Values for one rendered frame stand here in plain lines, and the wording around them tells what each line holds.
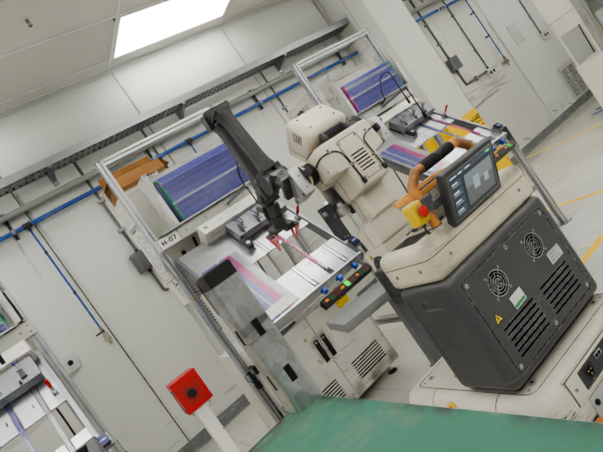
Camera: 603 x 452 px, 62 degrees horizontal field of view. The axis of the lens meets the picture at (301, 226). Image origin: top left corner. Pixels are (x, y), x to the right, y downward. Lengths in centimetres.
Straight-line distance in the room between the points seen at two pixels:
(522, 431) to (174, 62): 482
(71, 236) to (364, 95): 245
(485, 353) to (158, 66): 400
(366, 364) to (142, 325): 195
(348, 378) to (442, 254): 149
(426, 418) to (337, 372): 250
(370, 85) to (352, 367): 192
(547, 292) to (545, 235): 19
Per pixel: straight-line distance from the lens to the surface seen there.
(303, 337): 274
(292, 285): 249
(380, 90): 371
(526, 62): 779
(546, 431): 28
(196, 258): 273
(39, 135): 451
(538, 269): 176
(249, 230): 273
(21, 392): 253
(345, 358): 286
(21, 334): 267
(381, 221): 189
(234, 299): 45
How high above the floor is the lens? 110
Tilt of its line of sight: 2 degrees down
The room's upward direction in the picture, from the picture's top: 35 degrees counter-clockwise
